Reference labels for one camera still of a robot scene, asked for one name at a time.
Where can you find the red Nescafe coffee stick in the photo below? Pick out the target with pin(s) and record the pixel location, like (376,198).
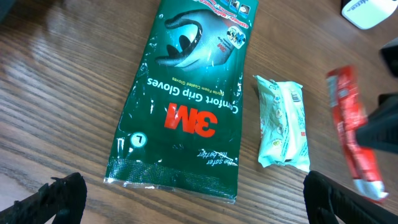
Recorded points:
(349,115)

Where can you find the teal wet wipes pack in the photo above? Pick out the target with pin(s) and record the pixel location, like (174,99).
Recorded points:
(282,123)

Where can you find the white barcode scanner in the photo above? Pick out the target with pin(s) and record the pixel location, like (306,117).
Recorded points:
(365,14)

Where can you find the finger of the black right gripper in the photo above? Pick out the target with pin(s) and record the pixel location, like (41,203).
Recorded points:
(381,130)
(389,53)

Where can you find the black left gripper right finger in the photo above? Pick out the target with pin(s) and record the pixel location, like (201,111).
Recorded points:
(328,202)

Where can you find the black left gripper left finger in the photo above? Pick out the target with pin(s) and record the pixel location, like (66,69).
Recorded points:
(63,201)

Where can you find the green snack bag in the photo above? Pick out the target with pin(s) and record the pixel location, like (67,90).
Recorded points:
(181,125)

